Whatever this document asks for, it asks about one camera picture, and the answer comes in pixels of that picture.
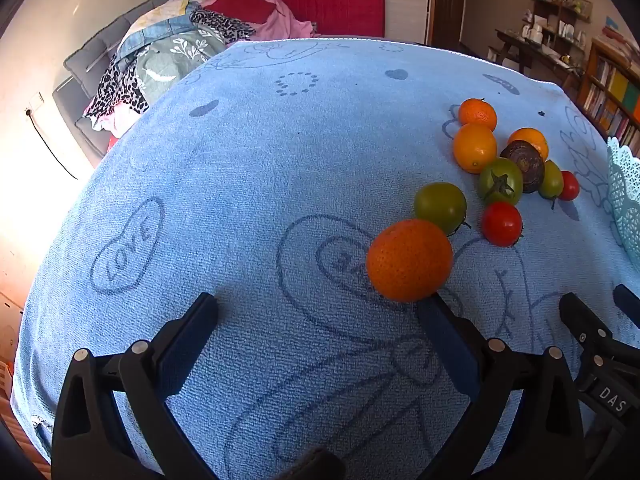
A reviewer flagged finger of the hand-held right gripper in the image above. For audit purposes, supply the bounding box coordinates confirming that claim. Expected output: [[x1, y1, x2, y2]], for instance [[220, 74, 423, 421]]
[[614, 284, 640, 328], [559, 292, 614, 387]]

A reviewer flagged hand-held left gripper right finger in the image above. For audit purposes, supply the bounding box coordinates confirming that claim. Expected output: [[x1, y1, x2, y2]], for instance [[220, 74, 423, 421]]
[[415, 292, 586, 480]]

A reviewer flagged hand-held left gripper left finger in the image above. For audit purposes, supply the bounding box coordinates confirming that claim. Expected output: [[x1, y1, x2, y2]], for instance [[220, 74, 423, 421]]
[[51, 291, 221, 480]]

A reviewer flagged large speckled orange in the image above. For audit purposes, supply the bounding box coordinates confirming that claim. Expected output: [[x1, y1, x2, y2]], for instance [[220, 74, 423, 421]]
[[366, 218, 454, 303]]

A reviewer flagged light green plastic lattice basket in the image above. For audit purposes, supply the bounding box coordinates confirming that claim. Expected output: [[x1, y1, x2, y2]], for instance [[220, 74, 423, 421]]
[[606, 136, 640, 261]]

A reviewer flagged large red tomato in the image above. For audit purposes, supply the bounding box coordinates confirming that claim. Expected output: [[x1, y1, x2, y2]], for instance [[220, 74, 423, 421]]
[[481, 201, 524, 248]]

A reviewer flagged small red tomato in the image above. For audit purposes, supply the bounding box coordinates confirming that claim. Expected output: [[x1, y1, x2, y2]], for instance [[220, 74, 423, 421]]
[[557, 170, 581, 202]]

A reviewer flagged dark brown round fruit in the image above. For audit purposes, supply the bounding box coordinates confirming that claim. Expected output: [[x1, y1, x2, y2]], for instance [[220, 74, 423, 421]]
[[499, 139, 546, 194]]

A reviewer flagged green tomato with dark stem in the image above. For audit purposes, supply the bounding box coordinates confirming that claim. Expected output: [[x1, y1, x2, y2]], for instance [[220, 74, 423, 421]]
[[477, 157, 524, 207]]

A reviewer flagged blue printed towel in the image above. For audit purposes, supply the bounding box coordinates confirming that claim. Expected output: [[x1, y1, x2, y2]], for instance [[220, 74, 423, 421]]
[[10, 35, 640, 480]]

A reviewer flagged smooth orange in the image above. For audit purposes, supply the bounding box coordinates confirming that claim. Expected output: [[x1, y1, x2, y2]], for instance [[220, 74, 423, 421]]
[[453, 123, 499, 175]]

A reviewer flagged wooden bookshelf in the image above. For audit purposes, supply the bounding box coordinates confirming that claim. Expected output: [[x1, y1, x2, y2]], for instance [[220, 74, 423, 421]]
[[575, 37, 640, 158]]

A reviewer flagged small orange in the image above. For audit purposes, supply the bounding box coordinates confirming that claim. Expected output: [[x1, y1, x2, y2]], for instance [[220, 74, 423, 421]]
[[458, 98, 498, 132]]

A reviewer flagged wooden desk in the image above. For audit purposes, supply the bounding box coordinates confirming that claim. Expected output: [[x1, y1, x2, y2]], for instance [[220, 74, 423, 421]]
[[487, 30, 583, 91]]

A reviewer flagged stack of books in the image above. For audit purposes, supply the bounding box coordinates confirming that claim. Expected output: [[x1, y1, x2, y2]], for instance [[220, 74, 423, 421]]
[[595, 17, 640, 61]]

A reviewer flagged green floral quilt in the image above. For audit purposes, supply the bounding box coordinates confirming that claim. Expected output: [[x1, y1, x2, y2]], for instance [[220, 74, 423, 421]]
[[135, 27, 228, 96]]

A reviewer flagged grey sofa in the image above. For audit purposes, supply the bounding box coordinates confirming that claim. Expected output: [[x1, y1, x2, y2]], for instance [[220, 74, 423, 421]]
[[52, 0, 211, 168]]

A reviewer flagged wooden desk shelf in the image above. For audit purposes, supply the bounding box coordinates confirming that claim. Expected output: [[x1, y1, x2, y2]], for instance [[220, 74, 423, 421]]
[[522, 0, 593, 43]]

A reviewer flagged pile of clothes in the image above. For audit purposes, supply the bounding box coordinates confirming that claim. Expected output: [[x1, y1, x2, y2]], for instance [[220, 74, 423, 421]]
[[84, 5, 257, 123]]

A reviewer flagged pink blanket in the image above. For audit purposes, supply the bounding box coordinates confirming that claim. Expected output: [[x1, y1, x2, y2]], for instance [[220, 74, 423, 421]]
[[202, 0, 321, 41]]

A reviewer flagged white and yellow pillow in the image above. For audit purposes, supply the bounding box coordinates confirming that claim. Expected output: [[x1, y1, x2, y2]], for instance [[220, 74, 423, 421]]
[[130, 0, 221, 31]]

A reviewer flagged red cushion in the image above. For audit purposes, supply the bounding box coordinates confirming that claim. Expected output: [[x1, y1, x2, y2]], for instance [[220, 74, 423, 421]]
[[204, 0, 278, 25]]

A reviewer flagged dark wooden door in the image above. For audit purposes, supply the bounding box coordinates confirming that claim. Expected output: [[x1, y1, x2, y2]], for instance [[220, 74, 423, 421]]
[[427, 0, 468, 48]]

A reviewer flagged black power cable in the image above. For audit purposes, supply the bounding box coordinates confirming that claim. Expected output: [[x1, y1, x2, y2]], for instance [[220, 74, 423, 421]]
[[27, 110, 81, 181]]

